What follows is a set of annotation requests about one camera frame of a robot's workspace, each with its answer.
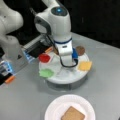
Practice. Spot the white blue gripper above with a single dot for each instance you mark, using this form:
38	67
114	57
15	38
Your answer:
65	53

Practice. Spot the green lettuce leaf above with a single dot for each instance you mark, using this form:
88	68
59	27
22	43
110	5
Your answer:
46	73

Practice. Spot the brown toast slice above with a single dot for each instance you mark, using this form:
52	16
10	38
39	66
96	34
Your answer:
73	114

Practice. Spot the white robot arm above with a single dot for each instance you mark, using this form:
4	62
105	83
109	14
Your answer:
55	22

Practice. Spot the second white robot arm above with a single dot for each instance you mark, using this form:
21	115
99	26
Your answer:
11	21

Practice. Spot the brown meat patty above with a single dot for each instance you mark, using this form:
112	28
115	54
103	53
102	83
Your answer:
80	50

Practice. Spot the yellow cheese slice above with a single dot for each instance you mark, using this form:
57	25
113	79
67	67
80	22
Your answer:
85	65

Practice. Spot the white sectioned round tray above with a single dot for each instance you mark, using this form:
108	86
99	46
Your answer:
64	75

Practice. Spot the red tomato slice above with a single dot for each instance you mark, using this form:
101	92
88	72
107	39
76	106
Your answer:
45	58

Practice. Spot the white paper plate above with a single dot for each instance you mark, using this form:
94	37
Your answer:
71	105

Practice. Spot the orange block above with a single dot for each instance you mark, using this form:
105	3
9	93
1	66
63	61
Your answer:
10	79

